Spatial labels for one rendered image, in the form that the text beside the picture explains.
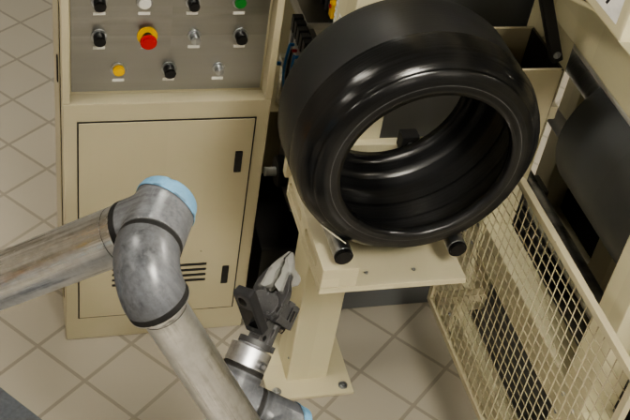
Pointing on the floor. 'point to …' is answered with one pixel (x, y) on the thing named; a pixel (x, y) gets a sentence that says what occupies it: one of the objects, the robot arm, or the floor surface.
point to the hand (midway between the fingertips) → (287, 256)
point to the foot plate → (303, 389)
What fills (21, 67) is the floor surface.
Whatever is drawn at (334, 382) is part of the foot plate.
